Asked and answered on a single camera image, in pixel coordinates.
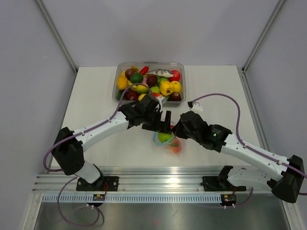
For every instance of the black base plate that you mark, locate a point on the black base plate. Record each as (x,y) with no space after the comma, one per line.
(212,184)
(107,183)

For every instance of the red tomato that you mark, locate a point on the red tomato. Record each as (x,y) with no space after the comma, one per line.
(176,76)

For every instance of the aluminium frame post right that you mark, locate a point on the aluminium frame post right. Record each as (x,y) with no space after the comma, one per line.
(263,35)

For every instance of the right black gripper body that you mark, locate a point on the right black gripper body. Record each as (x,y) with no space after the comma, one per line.
(191,135)

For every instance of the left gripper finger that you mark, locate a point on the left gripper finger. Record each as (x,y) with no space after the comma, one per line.
(158,124)
(166,124)

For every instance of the purple passion fruit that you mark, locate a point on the purple passion fruit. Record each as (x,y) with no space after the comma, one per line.
(129,73)

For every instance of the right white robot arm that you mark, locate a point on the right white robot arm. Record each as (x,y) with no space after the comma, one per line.
(281,175)

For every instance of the aluminium frame post left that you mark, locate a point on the aluminium frame post left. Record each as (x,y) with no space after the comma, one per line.
(52,27)

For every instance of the orange peach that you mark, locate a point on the orange peach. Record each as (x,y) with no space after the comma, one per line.
(175,146)

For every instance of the dark maroon fruit front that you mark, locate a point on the dark maroon fruit front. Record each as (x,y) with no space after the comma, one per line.
(131,95)

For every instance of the clear zip top bag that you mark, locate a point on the clear zip top bag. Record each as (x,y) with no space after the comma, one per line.
(168,142)

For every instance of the clear plastic food container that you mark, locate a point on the clear plastic food container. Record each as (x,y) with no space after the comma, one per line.
(142,88)

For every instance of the grey toy fish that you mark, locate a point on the grey toy fish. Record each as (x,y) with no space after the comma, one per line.
(161,73)

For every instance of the aluminium frame post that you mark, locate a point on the aluminium frame post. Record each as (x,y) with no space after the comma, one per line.
(263,35)
(52,27)

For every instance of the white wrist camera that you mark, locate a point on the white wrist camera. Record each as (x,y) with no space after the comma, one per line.
(195,107)
(159,100)

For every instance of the white slotted cable duct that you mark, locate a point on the white slotted cable duct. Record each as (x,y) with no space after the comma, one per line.
(133,198)

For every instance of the yellow bell pepper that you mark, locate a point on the yellow bell pepper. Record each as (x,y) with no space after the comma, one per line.
(166,88)

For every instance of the yellow lemon left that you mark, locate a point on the yellow lemon left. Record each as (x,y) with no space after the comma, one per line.
(122,82)

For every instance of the green apple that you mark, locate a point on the green apple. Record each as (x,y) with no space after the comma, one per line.
(163,137)

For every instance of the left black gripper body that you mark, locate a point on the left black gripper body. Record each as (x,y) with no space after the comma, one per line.
(148,122)

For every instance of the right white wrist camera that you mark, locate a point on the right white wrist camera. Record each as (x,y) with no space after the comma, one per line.
(195,107)

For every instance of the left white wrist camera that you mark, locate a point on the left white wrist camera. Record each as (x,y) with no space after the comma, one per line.
(159,100)

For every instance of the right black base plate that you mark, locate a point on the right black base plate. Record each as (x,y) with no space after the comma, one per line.
(212,184)

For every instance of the dark red apple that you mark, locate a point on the dark red apple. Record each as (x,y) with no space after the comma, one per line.
(175,96)

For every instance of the dark green avocado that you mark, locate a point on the dark green avocado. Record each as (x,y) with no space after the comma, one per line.
(136,77)

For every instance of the red chili pepper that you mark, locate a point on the red chili pepper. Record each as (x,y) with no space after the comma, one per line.
(144,70)

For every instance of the aluminium mounting rail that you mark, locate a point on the aluminium mounting rail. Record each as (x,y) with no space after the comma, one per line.
(161,180)

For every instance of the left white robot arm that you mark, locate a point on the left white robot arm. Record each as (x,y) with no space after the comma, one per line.
(70,146)

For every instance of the yellow orange fruit right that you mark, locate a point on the yellow orange fruit right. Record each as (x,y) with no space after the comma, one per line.
(176,86)

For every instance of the dark purple plum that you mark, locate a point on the dark purple plum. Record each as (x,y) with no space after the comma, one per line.
(152,80)

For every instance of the green cucumber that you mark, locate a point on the green cucumber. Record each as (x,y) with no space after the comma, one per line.
(119,94)

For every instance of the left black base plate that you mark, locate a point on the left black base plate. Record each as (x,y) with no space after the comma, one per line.
(107,183)

